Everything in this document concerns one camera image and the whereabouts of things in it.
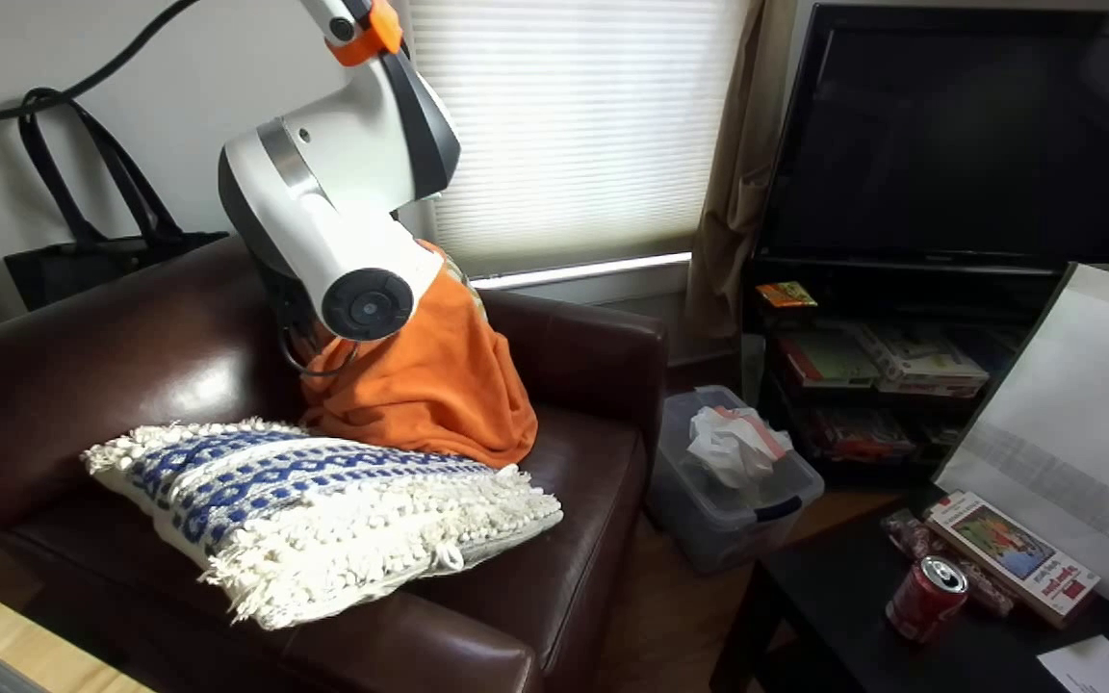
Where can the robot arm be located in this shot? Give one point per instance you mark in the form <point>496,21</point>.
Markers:
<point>343,207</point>

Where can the orange towel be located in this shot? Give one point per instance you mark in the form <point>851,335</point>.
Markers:
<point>439,375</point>

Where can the brown leather sofa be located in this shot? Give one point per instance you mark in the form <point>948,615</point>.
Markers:
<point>54,385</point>

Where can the crumpled white paper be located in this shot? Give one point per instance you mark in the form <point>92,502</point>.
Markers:
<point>733,443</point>

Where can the window with white blind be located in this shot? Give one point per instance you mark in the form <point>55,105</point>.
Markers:
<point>574,125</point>

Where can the clear plastic storage bin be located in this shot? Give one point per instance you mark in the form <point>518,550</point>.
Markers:
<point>709,520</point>

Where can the beige curtain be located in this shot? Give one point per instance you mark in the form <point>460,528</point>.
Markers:
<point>733,192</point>

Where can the small orange box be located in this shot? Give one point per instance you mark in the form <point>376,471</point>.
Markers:
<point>786,294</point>

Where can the red and white game box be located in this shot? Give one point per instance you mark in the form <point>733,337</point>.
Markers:
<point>824,361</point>

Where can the white and blue fringed pillow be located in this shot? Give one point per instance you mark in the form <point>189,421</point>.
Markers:
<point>323,510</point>

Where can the stack of red game boxes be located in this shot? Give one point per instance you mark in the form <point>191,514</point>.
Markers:
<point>858,433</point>

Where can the black television stand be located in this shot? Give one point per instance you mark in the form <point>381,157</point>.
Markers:
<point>901,289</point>

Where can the stack of board games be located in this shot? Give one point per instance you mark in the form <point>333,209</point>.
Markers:
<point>920,361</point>

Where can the black side table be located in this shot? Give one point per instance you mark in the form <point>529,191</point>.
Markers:
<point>824,626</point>

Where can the red soda can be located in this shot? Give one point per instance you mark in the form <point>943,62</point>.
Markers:
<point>925,599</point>

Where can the black television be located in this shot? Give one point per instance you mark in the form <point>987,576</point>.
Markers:
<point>968,135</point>

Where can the black tote bag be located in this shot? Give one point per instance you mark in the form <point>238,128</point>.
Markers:
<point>92,260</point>

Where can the boxed card game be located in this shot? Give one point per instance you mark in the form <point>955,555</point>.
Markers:
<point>1012,553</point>

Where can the white paper bag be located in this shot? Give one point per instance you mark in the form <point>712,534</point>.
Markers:
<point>1084,433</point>

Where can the white paper sheet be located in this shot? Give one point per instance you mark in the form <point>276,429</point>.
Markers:
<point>1098,666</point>

